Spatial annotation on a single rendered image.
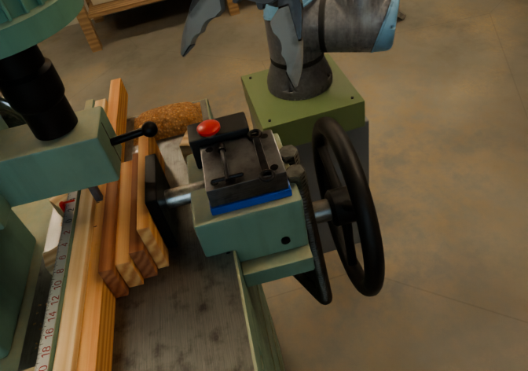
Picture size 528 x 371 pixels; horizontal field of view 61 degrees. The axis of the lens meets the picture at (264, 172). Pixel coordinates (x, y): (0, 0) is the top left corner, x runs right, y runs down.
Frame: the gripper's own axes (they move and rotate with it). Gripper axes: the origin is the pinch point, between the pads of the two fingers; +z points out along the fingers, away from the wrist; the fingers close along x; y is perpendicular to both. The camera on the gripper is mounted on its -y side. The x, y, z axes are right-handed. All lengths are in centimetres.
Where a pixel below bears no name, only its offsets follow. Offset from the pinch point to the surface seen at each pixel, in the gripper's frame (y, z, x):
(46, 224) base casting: 6.6, 37.5, 31.5
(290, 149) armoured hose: 2.2, 8.3, -8.6
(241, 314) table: -13.7, 22.9, -9.9
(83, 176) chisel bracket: -10.1, 14.5, 13.3
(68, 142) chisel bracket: -11.5, 9.9, 14.4
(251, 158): -3.5, 8.6, -4.9
